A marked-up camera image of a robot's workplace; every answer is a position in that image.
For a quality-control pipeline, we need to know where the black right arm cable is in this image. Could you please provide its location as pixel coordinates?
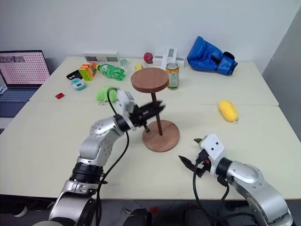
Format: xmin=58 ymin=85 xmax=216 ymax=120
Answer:
xmin=192 ymin=160 xmax=230 ymax=226

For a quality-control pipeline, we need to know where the yellow plush toy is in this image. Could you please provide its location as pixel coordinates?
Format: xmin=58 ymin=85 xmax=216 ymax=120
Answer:
xmin=218 ymin=100 xmax=239 ymax=123

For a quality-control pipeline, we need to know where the green plastic bottle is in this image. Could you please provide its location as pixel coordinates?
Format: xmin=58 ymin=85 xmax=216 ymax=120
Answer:
xmin=96 ymin=63 xmax=127 ymax=81

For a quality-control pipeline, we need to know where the white grey carton stack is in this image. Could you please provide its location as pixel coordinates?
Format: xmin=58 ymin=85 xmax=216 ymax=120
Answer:
xmin=152 ymin=48 xmax=185 ymax=69

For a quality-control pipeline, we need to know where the round wooden base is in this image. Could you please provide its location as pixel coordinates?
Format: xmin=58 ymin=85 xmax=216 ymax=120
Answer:
xmin=142 ymin=119 xmax=180 ymax=153

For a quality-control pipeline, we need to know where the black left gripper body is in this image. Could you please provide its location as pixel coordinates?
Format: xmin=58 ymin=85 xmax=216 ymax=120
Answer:
xmin=129 ymin=105 xmax=151 ymax=133

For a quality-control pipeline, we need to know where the wooden pole with round disc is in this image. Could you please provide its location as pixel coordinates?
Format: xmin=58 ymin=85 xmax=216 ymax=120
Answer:
xmin=130 ymin=67 xmax=170 ymax=137

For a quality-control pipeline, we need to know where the blue boxing glove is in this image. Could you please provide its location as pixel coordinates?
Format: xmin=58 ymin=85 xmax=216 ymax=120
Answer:
xmin=187 ymin=35 xmax=238 ymax=76

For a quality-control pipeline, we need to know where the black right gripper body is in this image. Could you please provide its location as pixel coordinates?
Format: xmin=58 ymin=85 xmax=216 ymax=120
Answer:
xmin=194 ymin=149 xmax=212 ymax=179

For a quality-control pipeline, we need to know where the black phone case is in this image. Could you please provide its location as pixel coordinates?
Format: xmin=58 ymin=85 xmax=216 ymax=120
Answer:
xmin=66 ymin=70 xmax=82 ymax=82

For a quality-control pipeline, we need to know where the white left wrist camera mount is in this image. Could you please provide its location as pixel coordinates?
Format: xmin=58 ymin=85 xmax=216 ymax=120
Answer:
xmin=116 ymin=89 xmax=137 ymax=130

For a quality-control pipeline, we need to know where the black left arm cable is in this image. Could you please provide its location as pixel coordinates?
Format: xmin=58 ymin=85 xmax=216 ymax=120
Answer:
xmin=95 ymin=88 xmax=130 ymax=226

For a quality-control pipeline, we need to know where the yellow green drink can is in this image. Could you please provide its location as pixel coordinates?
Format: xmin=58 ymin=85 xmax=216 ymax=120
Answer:
xmin=166 ymin=62 xmax=180 ymax=90

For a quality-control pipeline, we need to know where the small teal white gadget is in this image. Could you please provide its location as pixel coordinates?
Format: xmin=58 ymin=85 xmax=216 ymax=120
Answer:
xmin=71 ymin=78 xmax=87 ymax=91

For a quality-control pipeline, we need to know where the long white grey box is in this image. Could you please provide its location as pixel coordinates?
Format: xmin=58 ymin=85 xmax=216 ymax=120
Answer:
xmin=82 ymin=50 xmax=120 ymax=64

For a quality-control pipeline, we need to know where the dark rounded shape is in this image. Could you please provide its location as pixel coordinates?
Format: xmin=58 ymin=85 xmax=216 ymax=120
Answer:
xmin=126 ymin=207 xmax=152 ymax=226

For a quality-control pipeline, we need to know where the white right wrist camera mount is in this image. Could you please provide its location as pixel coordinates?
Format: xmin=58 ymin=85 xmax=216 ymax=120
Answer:
xmin=199 ymin=133 xmax=224 ymax=177

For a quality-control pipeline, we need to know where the green plush toy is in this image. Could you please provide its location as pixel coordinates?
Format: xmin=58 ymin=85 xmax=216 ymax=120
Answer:
xmin=95 ymin=85 xmax=118 ymax=104

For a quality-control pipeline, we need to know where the orange green toy block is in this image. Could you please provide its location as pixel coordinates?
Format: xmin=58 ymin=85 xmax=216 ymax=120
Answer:
xmin=79 ymin=62 xmax=97 ymax=81

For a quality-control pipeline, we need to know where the open laptop computer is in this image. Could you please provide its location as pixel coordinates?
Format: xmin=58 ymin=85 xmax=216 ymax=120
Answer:
xmin=0 ymin=49 xmax=51 ymax=103

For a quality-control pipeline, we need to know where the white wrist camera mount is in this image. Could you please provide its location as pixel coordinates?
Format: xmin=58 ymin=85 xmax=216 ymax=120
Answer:
xmin=199 ymin=133 xmax=224 ymax=177
xmin=116 ymin=89 xmax=137 ymax=130

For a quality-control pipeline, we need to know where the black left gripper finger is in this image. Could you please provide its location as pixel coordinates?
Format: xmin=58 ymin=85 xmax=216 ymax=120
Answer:
xmin=144 ymin=105 xmax=166 ymax=121
xmin=140 ymin=100 xmax=165 ymax=113

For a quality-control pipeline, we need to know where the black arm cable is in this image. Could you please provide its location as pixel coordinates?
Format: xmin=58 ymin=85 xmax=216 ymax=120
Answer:
xmin=95 ymin=88 xmax=130 ymax=226
xmin=192 ymin=160 xmax=230 ymax=226

